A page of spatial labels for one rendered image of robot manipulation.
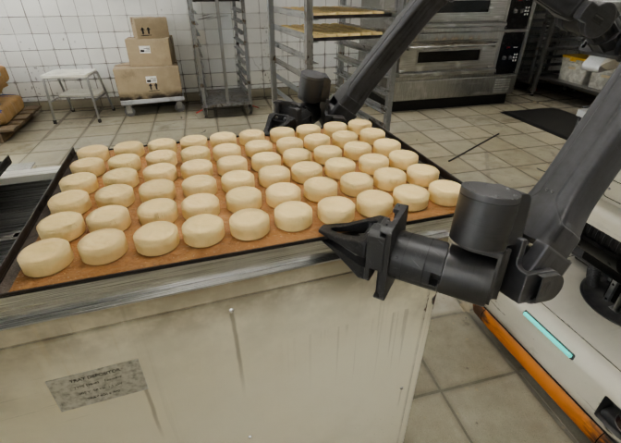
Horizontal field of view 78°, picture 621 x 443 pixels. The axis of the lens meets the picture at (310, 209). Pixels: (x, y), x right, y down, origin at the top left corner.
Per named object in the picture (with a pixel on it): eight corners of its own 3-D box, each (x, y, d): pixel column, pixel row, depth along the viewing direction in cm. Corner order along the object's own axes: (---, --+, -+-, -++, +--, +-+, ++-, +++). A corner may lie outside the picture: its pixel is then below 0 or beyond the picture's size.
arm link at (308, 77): (346, 131, 92) (336, 116, 99) (357, 84, 86) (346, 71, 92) (297, 129, 89) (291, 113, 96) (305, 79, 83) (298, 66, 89)
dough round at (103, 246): (135, 254, 45) (130, 239, 44) (89, 272, 42) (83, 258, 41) (120, 236, 48) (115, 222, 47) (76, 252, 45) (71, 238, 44)
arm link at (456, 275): (493, 320, 39) (495, 295, 44) (511, 260, 37) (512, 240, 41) (424, 298, 42) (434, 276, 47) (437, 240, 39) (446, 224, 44)
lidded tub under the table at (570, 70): (553, 78, 444) (560, 54, 431) (586, 76, 453) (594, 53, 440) (579, 85, 412) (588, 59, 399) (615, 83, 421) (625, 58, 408)
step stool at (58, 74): (115, 109, 413) (104, 65, 390) (101, 122, 375) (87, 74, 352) (72, 111, 409) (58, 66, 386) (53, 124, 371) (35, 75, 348)
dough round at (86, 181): (56, 191, 58) (52, 179, 57) (89, 179, 61) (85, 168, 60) (72, 201, 55) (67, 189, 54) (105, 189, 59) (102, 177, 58)
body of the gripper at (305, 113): (271, 101, 84) (288, 93, 89) (273, 145, 89) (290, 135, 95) (297, 104, 81) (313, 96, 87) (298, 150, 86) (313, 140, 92)
